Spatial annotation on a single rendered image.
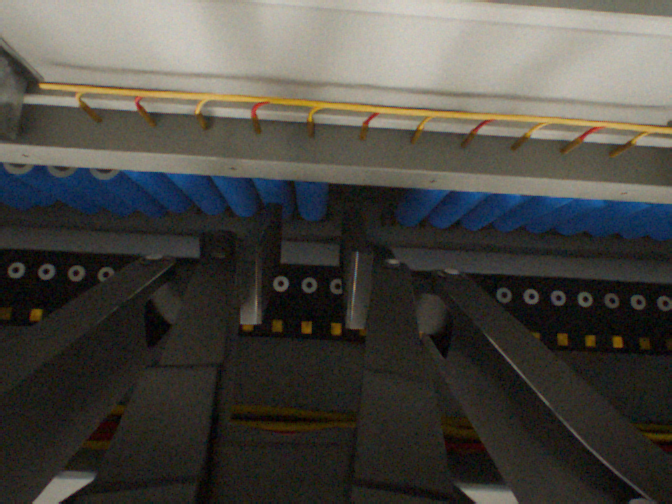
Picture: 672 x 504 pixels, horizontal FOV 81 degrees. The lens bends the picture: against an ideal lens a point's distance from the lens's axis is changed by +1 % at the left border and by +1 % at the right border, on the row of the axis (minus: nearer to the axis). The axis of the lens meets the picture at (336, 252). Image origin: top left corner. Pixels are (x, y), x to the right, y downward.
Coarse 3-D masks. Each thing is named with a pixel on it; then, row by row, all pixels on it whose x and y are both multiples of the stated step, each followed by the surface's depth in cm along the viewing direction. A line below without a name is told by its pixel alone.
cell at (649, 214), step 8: (648, 208) 21; (656, 208) 20; (664, 208) 20; (624, 216) 22; (632, 216) 22; (640, 216) 21; (648, 216) 21; (656, 216) 21; (664, 216) 21; (608, 224) 23; (616, 224) 23; (624, 224) 23; (632, 224) 22; (640, 224) 22; (592, 232) 25; (600, 232) 24; (608, 232) 24; (616, 232) 24
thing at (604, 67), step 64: (0, 0) 11; (64, 0) 11; (128, 0) 11; (192, 0) 11; (256, 0) 11; (320, 0) 11; (384, 0) 10; (448, 0) 10; (512, 0) 11; (576, 0) 11; (640, 0) 11; (64, 64) 14; (128, 64) 14; (192, 64) 13; (256, 64) 13; (320, 64) 13; (384, 64) 13; (448, 64) 13; (512, 64) 13; (576, 64) 13; (640, 64) 12; (192, 256) 28; (320, 256) 28; (448, 256) 29; (512, 256) 29
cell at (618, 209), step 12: (612, 204) 20; (624, 204) 20; (636, 204) 19; (648, 204) 19; (588, 216) 22; (600, 216) 22; (612, 216) 21; (564, 228) 24; (576, 228) 24; (588, 228) 23
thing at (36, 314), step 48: (0, 288) 27; (48, 288) 27; (288, 288) 28; (528, 288) 29; (576, 288) 29; (624, 288) 30; (288, 336) 28; (336, 336) 28; (576, 336) 29; (624, 336) 29
